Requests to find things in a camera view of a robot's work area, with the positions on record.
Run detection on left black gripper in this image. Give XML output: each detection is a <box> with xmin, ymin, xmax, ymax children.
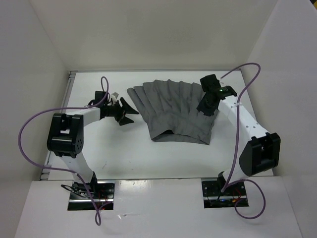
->
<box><xmin>104</xmin><ymin>97</ymin><xmax>138</xmax><ymax>125</ymax></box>

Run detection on grey pleated skirt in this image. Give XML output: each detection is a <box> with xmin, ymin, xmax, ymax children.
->
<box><xmin>127</xmin><ymin>80</ymin><xmax>216</xmax><ymax>145</ymax></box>

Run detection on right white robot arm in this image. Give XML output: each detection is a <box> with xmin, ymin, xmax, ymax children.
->
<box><xmin>197</xmin><ymin>74</ymin><xmax>281</xmax><ymax>195</ymax></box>

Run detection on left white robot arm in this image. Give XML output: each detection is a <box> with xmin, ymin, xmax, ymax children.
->
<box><xmin>47</xmin><ymin>91</ymin><xmax>139</xmax><ymax>198</ymax></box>

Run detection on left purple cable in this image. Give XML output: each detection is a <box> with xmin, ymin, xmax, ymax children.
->
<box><xmin>17</xmin><ymin>76</ymin><xmax>113</xmax><ymax>226</ymax></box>

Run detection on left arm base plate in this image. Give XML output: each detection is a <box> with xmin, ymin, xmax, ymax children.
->
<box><xmin>61</xmin><ymin>180</ymin><xmax>115</xmax><ymax>211</ymax></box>

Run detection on aluminium table edge rail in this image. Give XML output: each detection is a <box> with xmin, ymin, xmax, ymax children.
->
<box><xmin>42</xmin><ymin>71</ymin><xmax>77</xmax><ymax>174</ymax></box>

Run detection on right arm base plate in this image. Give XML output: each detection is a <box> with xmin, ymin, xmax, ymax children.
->
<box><xmin>201</xmin><ymin>178</ymin><xmax>249</xmax><ymax>209</ymax></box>

